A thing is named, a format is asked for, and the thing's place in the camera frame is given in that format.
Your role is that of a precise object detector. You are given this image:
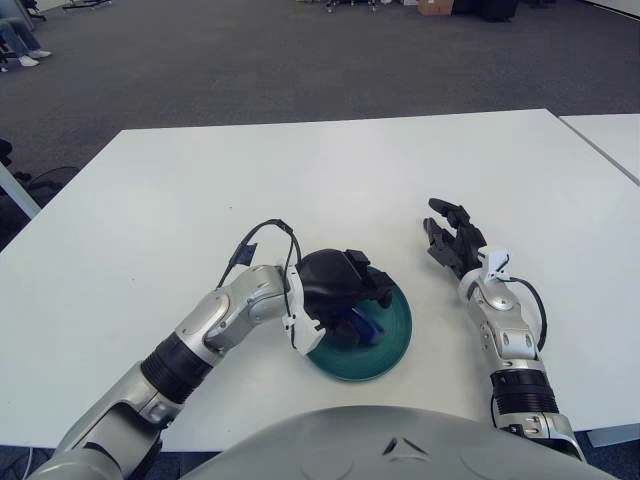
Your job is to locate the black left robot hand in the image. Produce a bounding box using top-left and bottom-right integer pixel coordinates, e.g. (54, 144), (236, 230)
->
(298, 247), (395, 346)

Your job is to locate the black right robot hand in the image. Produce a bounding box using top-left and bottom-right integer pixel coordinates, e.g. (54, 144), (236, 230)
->
(423, 197), (489, 281)

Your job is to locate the blue purple gum box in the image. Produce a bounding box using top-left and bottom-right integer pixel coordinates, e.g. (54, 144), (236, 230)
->
(349, 307), (384, 346)

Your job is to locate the green round plate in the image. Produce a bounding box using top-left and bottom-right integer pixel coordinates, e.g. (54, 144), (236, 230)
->
(307, 264), (415, 384)

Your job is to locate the grey robot torso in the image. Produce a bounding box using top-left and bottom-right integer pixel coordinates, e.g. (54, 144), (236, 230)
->
(179, 404), (640, 480)

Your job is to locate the black cabinet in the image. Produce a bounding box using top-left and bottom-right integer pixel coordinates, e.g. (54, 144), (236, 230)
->
(479, 0), (519, 24)

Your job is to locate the white table foot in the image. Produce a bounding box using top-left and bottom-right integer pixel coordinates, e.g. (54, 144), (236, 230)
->
(587, 428), (640, 448)

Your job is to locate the wheeled cart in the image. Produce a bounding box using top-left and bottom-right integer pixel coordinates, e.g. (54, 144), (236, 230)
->
(324, 0), (386, 14)

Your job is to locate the white table leg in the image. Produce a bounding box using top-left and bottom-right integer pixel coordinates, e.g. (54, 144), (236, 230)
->
(0, 159), (42, 219)

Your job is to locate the seated person in jeans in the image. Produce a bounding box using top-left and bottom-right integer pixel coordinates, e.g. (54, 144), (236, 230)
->
(0, 0), (54, 69)

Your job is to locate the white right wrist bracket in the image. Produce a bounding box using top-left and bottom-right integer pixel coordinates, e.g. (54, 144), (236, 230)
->
(477, 248), (511, 281)

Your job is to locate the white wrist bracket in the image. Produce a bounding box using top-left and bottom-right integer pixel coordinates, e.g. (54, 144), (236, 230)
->
(282, 284), (326, 356)
(477, 248), (511, 281)

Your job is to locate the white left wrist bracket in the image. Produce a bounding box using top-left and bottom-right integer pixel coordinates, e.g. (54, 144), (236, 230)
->
(282, 284), (326, 356)

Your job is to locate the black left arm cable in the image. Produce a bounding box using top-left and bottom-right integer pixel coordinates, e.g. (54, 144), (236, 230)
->
(214, 218), (304, 321)

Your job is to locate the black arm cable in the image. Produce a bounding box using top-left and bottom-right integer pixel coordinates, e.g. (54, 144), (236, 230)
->
(507, 277), (548, 351)
(214, 218), (304, 321)

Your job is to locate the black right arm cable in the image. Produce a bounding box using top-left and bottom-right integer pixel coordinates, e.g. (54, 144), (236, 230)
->
(507, 277), (548, 351)

